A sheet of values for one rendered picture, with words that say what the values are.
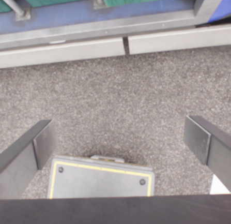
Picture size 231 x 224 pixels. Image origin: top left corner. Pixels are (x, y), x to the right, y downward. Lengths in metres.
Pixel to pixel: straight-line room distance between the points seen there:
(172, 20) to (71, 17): 0.53
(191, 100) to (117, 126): 0.66
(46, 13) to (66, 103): 0.78
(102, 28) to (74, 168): 0.88
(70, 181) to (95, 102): 0.67
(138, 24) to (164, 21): 0.12
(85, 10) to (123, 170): 0.97
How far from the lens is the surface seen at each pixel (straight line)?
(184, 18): 0.98
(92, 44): 1.10
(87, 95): 1.53
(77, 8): 1.06
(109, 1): 0.66
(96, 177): 1.20
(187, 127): 0.16
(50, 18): 1.09
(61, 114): 1.60
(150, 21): 0.95
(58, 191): 1.31
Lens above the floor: 1.44
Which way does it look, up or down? 80 degrees down
